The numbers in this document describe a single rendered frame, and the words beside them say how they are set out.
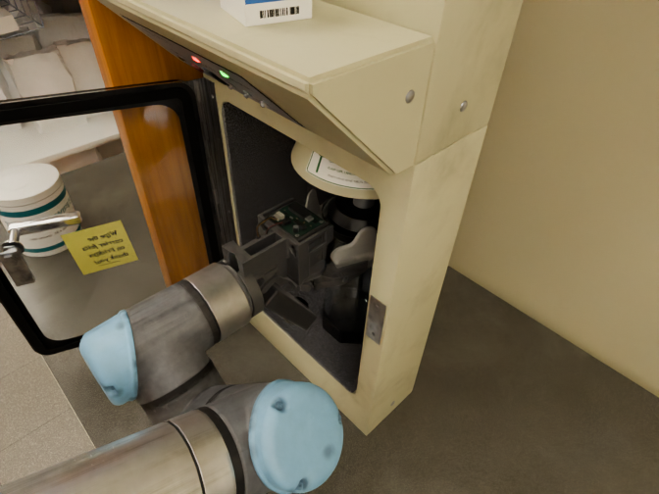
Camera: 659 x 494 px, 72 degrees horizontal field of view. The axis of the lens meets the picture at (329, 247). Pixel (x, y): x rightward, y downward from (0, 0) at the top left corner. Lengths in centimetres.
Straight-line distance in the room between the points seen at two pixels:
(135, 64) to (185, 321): 32
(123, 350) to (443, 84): 34
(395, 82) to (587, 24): 48
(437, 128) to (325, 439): 25
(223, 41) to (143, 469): 26
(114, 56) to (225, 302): 31
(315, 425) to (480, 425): 47
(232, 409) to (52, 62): 135
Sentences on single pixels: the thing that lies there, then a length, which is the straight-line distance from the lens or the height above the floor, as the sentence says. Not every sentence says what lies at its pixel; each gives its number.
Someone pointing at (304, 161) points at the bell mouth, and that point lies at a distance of 52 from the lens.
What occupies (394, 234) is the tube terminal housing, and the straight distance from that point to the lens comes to 43.
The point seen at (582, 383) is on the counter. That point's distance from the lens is 90.
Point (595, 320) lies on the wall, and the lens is 94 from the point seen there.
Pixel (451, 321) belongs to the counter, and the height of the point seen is 94.
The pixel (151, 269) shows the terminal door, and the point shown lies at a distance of 74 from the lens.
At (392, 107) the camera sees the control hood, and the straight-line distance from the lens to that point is 32.
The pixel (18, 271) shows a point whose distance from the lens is 71.
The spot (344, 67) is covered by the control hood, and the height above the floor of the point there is 151.
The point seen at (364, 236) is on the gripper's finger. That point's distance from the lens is 54.
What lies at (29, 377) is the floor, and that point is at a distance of 219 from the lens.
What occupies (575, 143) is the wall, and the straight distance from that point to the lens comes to 80.
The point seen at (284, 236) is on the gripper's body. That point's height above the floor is 129.
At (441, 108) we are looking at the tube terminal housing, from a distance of 38.
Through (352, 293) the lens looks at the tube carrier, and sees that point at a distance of 64.
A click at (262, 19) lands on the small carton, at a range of 34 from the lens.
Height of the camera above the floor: 161
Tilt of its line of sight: 42 degrees down
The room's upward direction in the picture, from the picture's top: 2 degrees clockwise
